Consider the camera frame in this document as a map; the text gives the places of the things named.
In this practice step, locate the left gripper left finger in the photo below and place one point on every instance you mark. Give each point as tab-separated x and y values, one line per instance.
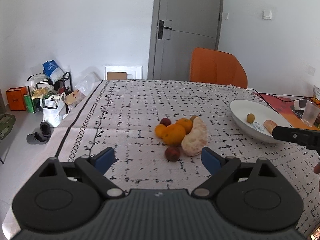
60	196

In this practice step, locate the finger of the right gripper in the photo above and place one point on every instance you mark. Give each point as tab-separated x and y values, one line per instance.
303	137

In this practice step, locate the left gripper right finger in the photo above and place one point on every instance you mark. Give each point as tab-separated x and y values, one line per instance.
253	196

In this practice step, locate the dark red plum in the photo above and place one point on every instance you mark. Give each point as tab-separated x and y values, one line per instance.
172	153

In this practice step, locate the medium orange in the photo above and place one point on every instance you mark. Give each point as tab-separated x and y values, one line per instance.
187	124

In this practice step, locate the large orange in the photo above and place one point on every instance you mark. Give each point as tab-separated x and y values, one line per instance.
173	135

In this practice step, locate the small tangerine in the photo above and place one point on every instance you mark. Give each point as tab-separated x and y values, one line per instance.
159	130

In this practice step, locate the person's right hand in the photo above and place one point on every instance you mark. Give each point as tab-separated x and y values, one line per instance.
316	169

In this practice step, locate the white charger block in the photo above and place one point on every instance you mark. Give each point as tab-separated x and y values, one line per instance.
299	105

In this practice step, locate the orange cartoon mat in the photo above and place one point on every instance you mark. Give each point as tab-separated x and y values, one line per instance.
284	106

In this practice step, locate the grey slippers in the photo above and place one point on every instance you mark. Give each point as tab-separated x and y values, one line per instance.
42	137

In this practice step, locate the white oval plate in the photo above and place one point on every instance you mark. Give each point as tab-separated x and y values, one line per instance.
241	108

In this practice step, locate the white plastic bag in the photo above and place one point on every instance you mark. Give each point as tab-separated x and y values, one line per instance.
54	116

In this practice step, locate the green paper bag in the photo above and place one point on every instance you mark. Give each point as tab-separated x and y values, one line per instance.
29	104

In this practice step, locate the brown green kiwi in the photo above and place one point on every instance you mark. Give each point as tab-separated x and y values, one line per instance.
193	117

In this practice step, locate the orange gift bag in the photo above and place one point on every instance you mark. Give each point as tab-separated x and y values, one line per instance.
15	97

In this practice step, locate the black metal rack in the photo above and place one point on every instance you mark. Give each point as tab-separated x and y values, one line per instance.
40	81

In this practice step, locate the patterned white tablecloth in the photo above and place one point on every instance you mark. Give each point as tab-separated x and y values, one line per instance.
124	114

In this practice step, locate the orange chair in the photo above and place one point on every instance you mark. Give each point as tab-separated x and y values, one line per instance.
216	67

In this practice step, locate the blue white bag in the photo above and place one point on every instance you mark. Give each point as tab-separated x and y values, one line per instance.
52	71

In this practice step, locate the white framed board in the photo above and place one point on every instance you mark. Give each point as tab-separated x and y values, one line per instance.
123	73

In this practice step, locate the grey door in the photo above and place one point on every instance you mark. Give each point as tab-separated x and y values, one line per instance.
194	23

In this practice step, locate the white light switch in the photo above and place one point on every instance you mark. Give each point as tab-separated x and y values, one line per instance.
267	14

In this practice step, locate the black door handle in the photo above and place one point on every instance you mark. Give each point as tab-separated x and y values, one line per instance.
161	28

